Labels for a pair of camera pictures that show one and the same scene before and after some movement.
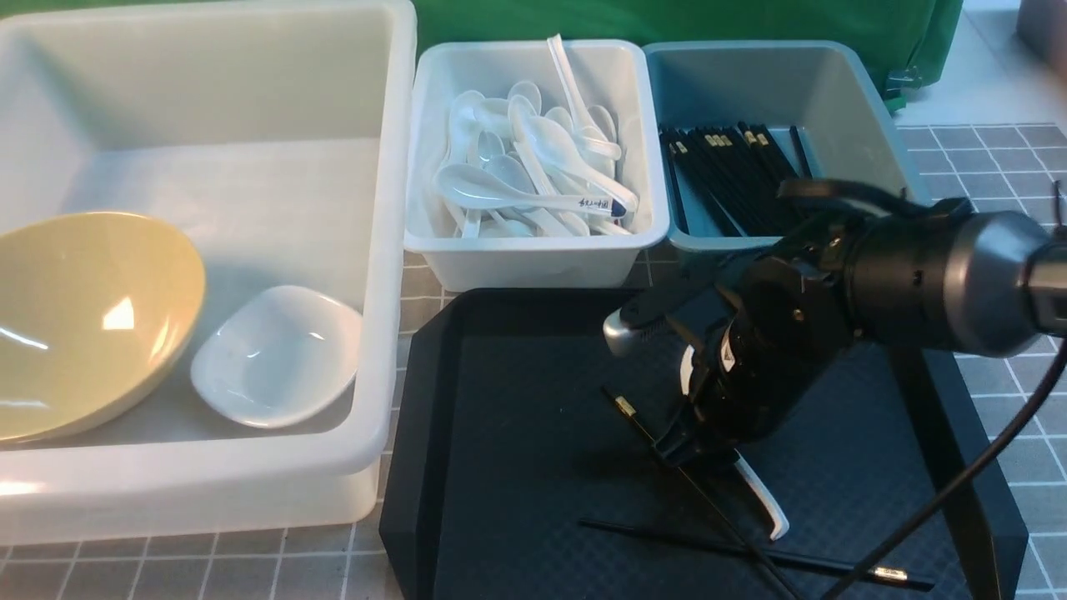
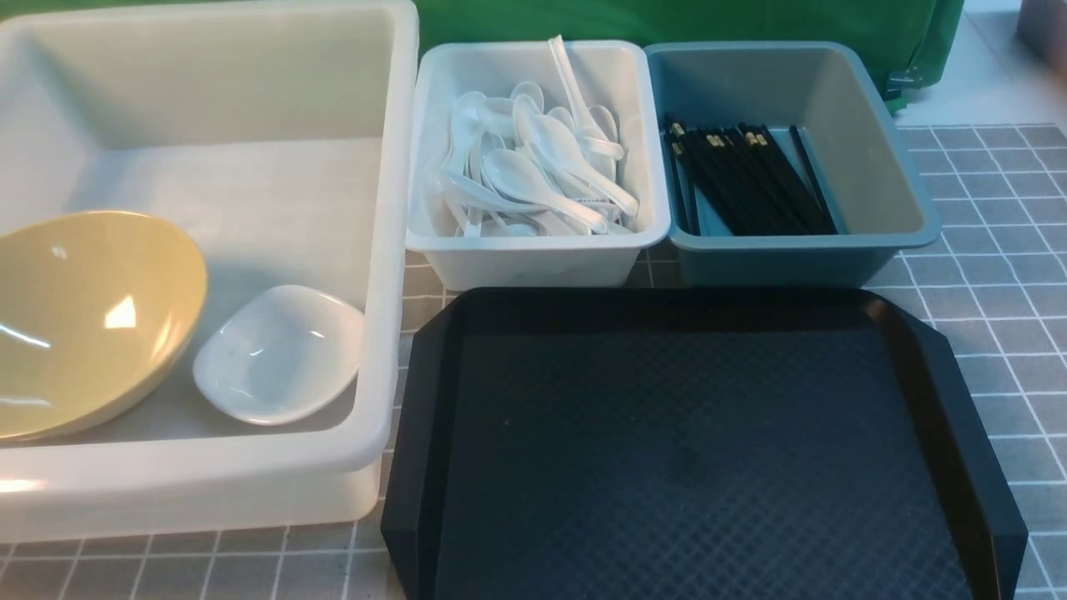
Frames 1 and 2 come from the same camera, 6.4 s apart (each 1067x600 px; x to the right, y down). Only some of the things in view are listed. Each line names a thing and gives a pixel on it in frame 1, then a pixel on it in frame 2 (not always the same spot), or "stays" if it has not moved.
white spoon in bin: (554, 143) stays
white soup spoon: (782, 529) → (517, 175)
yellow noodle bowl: (92, 307) stays
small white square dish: (278, 355) stays
